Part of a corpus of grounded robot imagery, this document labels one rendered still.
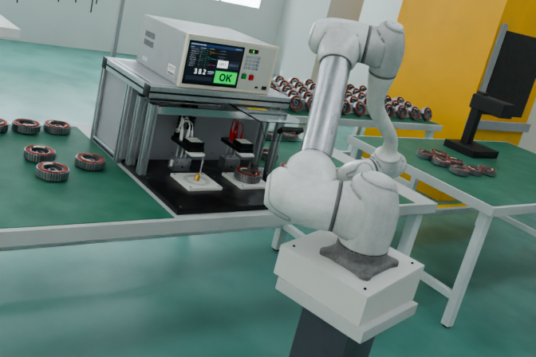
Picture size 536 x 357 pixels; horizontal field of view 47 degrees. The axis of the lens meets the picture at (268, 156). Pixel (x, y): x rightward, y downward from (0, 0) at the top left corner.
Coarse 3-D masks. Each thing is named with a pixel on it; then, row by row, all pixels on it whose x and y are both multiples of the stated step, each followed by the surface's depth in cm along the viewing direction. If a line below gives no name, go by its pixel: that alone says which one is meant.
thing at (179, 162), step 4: (172, 156) 248; (184, 156) 251; (176, 160) 247; (180, 160) 248; (184, 160) 249; (188, 160) 250; (168, 164) 251; (172, 164) 248; (176, 164) 248; (180, 164) 249; (184, 164) 250; (188, 164) 251; (172, 168) 248; (176, 168) 248; (180, 168) 250; (184, 168) 251; (188, 168) 252
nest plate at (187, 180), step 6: (174, 174) 242; (180, 174) 243; (186, 174) 245; (192, 174) 247; (204, 174) 250; (180, 180) 237; (186, 180) 238; (192, 180) 240; (204, 180) 243; (210, 180) 244; (186, 186) 233; (192, 186) 233; (198, 186) 235; (204, 186) 236; (210, 186) 238; (216, 186) 239
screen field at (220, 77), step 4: (216, 72) 244; (220, 72) 245; (224, 72) 246; (228, 72) 247; (216, 76) 245; (220, 76) 246; (224, 76) 247; (228, 76) 248; (232, 76) 249; (236, 76) 250; (216, 80) 245; (220, 80) 246; (224, 80) 247; (228, 80) 249; (232, 80) 250
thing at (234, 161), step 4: (220, 156) 265; (224, 156) 264; (228, 156) 265; (232, 156) 267; (220, 160) 265; (224, 160) 262; (228, 160) 263; (232, 160) 264; (236, 160) 265; (220, 164) 265; (224, 164) 262; (228, 164) 263; (232, 164) 265; (236, 164) 266; (220, 168) 265; (224, 168) 263; (228, 168) 264; (232, 168) 266
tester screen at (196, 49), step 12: (192, 48) 233; (204, 48) 237; (216, 48) 240; (228, 48) 243; (192, 60) 235; (204, 60) 239; (216, 60) 242; (228, 60) 245; (240, 60) 248; (192, 72) 237; (228, 84) 249
